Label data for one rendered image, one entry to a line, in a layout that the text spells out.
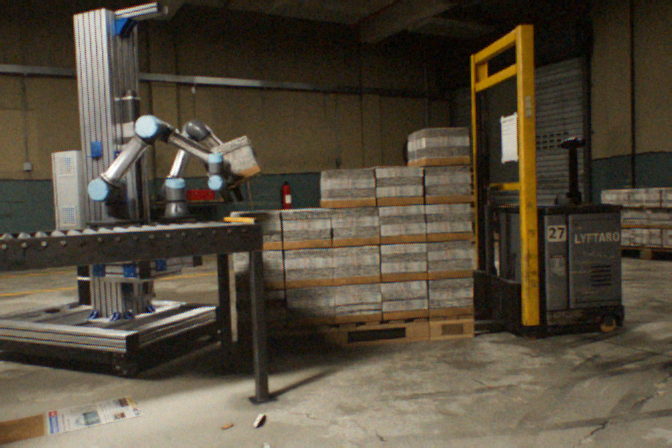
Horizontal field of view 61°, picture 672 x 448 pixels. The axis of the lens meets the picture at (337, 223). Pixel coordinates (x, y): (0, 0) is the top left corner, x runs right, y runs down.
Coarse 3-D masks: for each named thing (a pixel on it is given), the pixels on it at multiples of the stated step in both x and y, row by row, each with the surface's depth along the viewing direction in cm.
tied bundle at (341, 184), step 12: (324, 180) 352; (336, 180) 337; (348, 180) 338; (360, 180) 339; (372, 180) 342; (324, 192) 357; (336, 192) 337; (348, 192) 338; (360, 192) 339; (372, 192) 341
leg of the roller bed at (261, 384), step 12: (252, 252) 253; (252, 264) 253; (252, 276) 254; (252, 288) 255; (252, 300) 256; (264, 300) 256; (252, 312) 257; (264, 312) 256; (264, 324) 257; (264, 336) 257; (264, 348) 257; (264, 360) 257; (264, 372) 257; (264, 384) 257; (264, 396) 257
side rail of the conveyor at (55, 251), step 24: (0, 240) 207; (24, 240) 210; (48, 240) 214; (72, 240) 218; (96, 240) 222; (120, 240) 226; (144, 240) 231; (168, 240) 235; (192, 240) 240; (216, 240) 245; (240, 240) 250; (0, 264) 207; (24, 264) 210; (48, 264) 214; (72, 264) 218; (96, 264) 222
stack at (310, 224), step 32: (288, 224) 334; (320, 224) 337; (352, 224) 340; (384, 224) 343; (416, 224) 346; (288, 256) 334; (320, 256) 337; (352, 256) 340; (384, 256) 344; (416, 256) 347; (320, 288) 338; (352, 288) 341; (384, 288) 344; (416, 288) 347; (384, 320) 359; (416, 320) 348
